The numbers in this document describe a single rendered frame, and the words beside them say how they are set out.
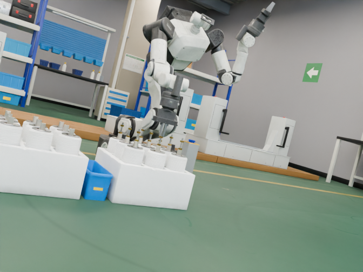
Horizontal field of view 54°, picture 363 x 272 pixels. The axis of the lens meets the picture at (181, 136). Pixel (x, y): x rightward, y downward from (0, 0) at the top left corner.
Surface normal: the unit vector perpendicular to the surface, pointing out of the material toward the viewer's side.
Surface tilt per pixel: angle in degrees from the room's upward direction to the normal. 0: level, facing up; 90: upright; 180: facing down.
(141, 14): 90
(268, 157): 90
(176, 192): 90
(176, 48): 124
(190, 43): 90
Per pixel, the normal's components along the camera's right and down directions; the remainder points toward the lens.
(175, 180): 0.47, 0.16
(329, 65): -0.84, -0.18
